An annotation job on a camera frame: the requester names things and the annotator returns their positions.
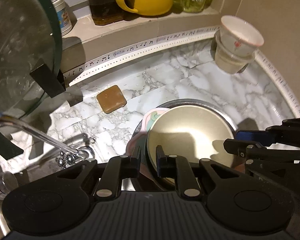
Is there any cream plastic bowl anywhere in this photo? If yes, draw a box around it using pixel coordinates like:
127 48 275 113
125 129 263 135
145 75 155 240
146 105 237 190

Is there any brown soap bar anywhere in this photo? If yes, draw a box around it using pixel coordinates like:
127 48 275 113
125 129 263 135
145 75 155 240
96 85 127 114

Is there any dark glass jar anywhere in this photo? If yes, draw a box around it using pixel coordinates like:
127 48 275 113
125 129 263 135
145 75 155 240
88 0 125 25

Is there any pink handled steel-lined bowl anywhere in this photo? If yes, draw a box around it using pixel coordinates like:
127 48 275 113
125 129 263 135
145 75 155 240
139 107 169 180

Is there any large steel bowl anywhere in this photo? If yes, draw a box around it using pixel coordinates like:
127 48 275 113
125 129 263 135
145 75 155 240
131 99 238 191

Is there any glass pot lid green rim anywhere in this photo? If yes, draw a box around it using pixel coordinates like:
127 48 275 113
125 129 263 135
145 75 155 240
0 0 62 118

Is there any chrome faucet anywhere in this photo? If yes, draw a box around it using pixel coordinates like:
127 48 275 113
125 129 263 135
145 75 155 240
0 113 95 168

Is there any white floral bowl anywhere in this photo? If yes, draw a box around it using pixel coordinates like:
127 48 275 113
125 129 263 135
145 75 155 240
220 15 264 57

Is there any white label jar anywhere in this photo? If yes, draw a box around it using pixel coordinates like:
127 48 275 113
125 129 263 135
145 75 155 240
51 0 72 36

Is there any pink bear-shaped plate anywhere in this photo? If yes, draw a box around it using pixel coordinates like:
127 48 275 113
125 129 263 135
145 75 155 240
126 125 144 177

